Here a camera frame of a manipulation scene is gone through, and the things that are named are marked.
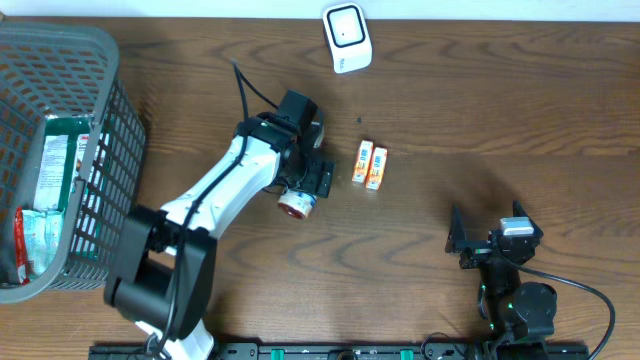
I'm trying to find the white mint wipes pack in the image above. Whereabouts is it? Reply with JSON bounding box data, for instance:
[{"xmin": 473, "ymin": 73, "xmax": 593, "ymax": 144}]
[{"xmin": 22, "ymin": 210, "xmax": 64, "ymax": 279}]

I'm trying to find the grey plastic mesh basket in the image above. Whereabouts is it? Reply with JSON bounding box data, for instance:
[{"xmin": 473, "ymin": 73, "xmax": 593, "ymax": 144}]
[{"xmin": 1, "ymin": 23, "xmax": 146, "ymax": 304}]

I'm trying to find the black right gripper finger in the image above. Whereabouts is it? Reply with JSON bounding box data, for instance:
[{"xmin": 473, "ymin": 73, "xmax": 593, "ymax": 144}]
[
  {"xmin": 512, "ymin": 201, "xmax": 534, "ymax": 228},
  {"xmin": 445, "ymin": 205, "xmax": 467, "ymax": 253}
]

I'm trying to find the orange small box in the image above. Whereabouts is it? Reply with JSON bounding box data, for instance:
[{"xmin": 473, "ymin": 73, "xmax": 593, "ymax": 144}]
[
  {"xmin": 365, "ymin": 147, "xmax": 388, "ymax": 190},
  {"xmin": 352, "ymin": 140, "xmax": 374, "ymax": 183}
]

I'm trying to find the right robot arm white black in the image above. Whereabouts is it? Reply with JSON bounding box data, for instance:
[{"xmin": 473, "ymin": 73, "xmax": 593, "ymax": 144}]
[{"xmin": 445, "ymin": 201, "xmax": 557, "ymax": 359}]

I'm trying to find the green lid jar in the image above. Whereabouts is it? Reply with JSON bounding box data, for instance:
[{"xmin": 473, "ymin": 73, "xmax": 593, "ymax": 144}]
[{"xmin": 278, "ymin": 190, "xmax": 317, "ymax": 220}]

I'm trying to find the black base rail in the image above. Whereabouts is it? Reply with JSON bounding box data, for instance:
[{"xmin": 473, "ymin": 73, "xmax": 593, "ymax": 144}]
[{"xmin": 89, "ymin": 342, "xmax": 591, "ymax": 360}]

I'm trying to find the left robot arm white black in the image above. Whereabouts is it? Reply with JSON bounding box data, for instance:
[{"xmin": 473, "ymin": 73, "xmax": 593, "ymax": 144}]
[{"xmin": 104, "ymin": 112, "xmax": 334, "ymax": 359}]

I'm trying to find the red snack stick packet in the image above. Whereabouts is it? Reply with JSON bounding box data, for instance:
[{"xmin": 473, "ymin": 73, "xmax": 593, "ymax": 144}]
[{"xmin": 13, "ymin": 207, "xmax": 30, "ymax": 285}]

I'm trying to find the white barcode scanner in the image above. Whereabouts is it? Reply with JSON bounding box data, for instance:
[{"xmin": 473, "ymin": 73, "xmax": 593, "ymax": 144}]
[{"xmin": 322, "ymin": 2, "xmax": 373, "ymax": 74}]

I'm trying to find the green white gloves package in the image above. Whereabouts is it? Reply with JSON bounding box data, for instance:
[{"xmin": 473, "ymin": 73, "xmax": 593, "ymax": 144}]
[{"xmin": 33, "ymin": 117, "xmax": 90, "ymax": 212}]

